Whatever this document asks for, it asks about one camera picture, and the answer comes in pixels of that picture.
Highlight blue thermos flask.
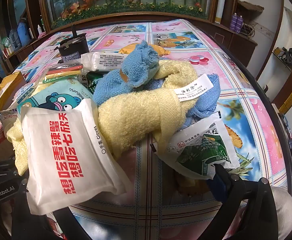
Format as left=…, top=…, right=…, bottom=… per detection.
left=17, top=21, right=31, bottom=46

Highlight tangled cables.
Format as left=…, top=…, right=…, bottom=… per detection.
left=241, top=22, right=257, bottom=38

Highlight printed pink tablecloth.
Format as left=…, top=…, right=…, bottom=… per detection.
left=13, top=19, right=292, bottom=240

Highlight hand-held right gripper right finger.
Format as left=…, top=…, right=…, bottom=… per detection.
left=206, top=163, right=292, bottom=240

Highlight green white sachet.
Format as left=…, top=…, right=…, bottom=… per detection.
left=78, top=73, right=104, bottom=96
left=165, top=112, right=240, bottom=181

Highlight teal cartoon tissue pack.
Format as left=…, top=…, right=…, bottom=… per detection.
left=17, top=78, right=94, bottom=116

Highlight white yellow rolled poster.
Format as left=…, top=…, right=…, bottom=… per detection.
left=214, top=0, right=228, bottom=24

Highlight clear pack of coloured cloths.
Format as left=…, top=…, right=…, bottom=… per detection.
left=44, top=63, right=84, bottom=83

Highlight blue terry towel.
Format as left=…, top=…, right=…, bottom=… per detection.
left=93, top=40, right=221, bottom=123

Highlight brown wooden piece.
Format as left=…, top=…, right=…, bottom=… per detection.
left=237, top=0, right=265, bottom=13

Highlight pale grey cloth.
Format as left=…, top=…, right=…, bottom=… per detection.
left=271, top=187, right=292, bottom=240

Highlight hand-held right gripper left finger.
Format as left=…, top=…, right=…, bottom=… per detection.
left=11, top=200, right=91, bottom=240

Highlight yellow cardboard box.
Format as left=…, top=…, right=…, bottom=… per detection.
left=0, top=71, right=27, bottom=132

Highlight yellow terry towel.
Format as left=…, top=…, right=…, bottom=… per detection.
left=97, top=59, right=199, bottom=160
left=6, top=119, right=30, bottom=177

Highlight white packet with black text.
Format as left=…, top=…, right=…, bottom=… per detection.
left=81, top=51, right=127, bottom=72

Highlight black electric motor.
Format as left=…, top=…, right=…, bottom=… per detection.
left=54, top=25, right=89, bottom=64

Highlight yellow plastic packet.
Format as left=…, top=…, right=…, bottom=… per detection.
left=118, top=43, right=172, bottom=56

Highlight white glove packet red print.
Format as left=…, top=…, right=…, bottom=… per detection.
left=20, top=98, right=133, bottom=215

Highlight dark wooden cabinet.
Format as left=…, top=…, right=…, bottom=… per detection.
left=6, top=0, right=259, bottom=75

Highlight clear plastic bottle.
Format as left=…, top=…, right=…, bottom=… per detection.
left=9, top=29, right=19, bottom=48

